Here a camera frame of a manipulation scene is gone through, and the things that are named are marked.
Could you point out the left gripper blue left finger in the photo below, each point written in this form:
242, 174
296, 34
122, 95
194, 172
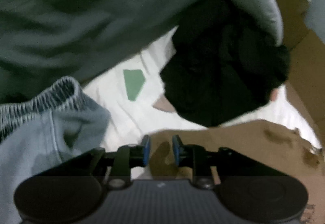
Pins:
125, 159

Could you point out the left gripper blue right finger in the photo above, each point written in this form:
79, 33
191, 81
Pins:
195, 157

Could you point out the brown t-shirt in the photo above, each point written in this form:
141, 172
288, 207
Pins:
266, 142

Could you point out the white bear print duvet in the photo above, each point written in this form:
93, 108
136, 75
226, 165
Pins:
133, 93

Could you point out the blue jeans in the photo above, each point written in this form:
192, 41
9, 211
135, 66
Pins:
57, 125

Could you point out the black garment left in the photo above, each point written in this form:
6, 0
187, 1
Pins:
225, 64

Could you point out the brown cardboard sheet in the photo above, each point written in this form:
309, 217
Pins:
305, 85

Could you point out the dark green pillow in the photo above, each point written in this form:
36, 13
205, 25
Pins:
44, 40

